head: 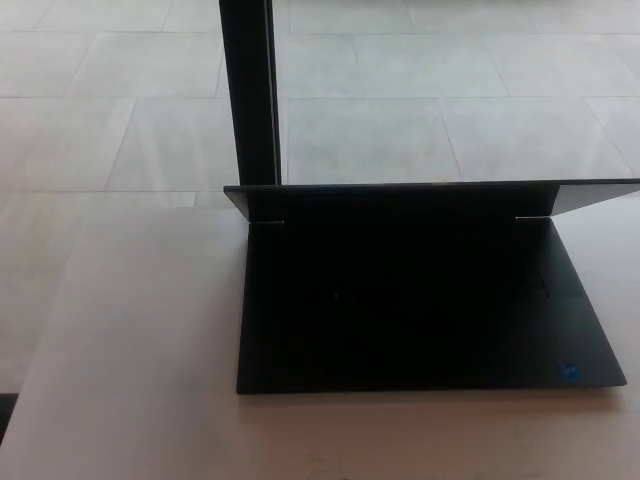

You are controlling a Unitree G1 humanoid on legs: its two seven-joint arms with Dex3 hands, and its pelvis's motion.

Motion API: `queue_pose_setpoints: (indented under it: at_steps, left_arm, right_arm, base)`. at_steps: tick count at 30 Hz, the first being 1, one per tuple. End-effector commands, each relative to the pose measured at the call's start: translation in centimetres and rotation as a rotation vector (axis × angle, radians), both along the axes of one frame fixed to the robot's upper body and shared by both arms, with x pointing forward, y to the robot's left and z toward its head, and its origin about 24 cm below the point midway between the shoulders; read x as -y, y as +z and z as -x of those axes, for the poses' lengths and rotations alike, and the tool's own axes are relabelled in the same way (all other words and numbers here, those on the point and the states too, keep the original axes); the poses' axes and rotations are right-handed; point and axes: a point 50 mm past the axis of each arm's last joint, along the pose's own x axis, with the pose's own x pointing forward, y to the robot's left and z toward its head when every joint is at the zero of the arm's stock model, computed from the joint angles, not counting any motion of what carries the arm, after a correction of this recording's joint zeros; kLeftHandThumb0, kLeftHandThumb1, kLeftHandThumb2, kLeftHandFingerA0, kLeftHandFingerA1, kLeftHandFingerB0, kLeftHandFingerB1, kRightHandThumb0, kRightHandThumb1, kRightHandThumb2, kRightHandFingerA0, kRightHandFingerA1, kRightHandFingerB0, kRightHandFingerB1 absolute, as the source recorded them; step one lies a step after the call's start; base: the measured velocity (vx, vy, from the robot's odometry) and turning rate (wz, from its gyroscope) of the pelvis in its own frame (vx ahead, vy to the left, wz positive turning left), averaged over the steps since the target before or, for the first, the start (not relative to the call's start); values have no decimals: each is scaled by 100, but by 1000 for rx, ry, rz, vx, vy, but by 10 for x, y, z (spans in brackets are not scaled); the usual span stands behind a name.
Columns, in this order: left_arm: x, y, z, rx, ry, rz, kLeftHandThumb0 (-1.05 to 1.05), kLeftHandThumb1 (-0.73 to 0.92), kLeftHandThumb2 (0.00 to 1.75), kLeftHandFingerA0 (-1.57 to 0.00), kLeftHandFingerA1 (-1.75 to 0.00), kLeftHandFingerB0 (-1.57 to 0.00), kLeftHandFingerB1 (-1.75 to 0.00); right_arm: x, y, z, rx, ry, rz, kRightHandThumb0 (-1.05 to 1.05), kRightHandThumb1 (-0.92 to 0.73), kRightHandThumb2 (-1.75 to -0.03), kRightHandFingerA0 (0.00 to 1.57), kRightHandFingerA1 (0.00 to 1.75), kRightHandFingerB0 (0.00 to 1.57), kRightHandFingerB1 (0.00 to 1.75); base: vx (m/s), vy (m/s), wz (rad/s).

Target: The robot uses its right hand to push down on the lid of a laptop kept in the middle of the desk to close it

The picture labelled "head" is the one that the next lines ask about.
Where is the black vertical post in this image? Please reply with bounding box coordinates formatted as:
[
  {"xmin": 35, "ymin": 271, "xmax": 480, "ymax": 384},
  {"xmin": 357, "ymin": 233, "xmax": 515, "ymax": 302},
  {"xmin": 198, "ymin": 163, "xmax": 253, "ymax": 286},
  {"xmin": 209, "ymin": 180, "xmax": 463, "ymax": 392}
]
[{"xmin": 218, "ymin": 0, "xmax": 289, "ymax": 188}]

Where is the silver Dell laptop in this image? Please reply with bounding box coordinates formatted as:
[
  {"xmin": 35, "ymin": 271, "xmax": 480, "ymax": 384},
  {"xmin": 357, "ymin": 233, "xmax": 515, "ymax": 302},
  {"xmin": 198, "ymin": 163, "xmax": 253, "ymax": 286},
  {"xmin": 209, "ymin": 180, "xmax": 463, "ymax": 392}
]
[{"xmin": 222, "ymin": 178, "xmax": 640, "ymax": 396}]

